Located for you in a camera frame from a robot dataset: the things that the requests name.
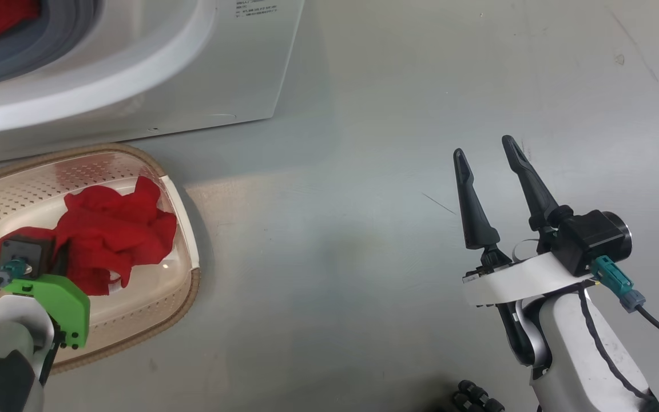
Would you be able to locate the plain red thin garment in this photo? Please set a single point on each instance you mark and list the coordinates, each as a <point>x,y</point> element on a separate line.
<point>112,229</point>

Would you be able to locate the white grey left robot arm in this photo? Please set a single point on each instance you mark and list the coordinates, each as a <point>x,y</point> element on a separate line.
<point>3,343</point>

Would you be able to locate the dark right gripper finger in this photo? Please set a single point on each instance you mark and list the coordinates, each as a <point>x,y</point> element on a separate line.
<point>478,223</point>
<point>535,200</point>

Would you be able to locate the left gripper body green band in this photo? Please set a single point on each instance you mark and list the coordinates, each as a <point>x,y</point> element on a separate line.
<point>66,303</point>

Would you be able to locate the printed text label sticker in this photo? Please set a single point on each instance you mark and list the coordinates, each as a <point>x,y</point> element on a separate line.
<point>255,8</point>

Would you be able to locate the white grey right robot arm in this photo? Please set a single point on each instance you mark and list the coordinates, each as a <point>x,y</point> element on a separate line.
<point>570,355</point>

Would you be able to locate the cream perforated basket brown rim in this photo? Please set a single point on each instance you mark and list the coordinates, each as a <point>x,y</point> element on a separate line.
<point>135,309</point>

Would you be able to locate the white front-load washing machine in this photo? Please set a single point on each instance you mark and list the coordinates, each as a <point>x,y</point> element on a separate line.
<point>192,86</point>

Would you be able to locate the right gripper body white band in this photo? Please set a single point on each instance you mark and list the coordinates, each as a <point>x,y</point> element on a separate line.
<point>524,280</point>

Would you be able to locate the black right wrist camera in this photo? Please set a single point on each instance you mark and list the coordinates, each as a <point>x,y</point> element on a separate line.
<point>587,240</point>

